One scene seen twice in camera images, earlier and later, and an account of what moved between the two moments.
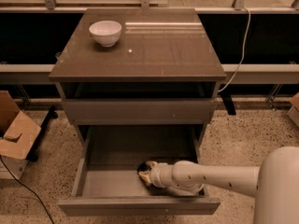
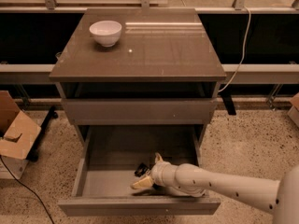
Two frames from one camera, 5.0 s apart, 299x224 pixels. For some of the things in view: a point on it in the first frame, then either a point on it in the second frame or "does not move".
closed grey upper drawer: [139, 111] does not move
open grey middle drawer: [107, 180] does not move
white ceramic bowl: [106, 33] does not move
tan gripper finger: [151, 163] → [158, 158]
